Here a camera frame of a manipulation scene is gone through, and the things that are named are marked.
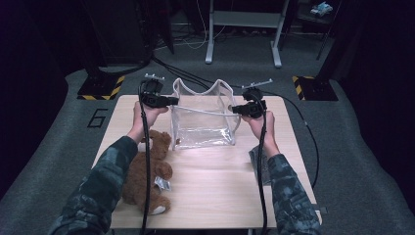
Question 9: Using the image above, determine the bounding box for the black yellow striped base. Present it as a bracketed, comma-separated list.
[76, 75, 126, 101]
[292, 75, 340, 102]

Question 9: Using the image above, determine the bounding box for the black cabinet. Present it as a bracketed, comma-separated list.
[81, 0, 155, 67]

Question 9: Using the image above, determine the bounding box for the brown teddy bear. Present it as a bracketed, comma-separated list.
[120, 129, 174, 216]

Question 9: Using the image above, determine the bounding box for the person's left hand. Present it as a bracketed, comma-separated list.
[127, 101, 170, 143]

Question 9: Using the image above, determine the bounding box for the person's right hand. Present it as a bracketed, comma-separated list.
[241, 110, 281, 158]

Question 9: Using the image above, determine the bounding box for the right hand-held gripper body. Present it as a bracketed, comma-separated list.
[241, 77, 273, 119]

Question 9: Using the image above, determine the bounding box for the white floor cable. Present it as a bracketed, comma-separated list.
[180, 0, 226, 51]

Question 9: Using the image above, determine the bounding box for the hand-held gripper cable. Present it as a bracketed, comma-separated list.
[138, 81, 153, 235]
[251, 92, 269, 235]

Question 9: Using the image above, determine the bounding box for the right hand-held gripper cable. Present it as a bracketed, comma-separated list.
[251, 92, 269, 235]

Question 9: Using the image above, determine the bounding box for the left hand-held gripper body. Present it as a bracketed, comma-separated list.
[138, 72, 170, 109]

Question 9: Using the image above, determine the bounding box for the blue white bundle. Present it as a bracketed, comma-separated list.
[309, 1, 334, 18]

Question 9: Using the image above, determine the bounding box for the left hand-held gripper cable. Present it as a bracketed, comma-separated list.
[138, 81, 153, 235]

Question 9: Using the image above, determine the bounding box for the black floor cable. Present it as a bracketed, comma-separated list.
[151, 57, 321, 190]

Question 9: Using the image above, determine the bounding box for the white metal stand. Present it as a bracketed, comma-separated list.
[205, 0, 291, 69]

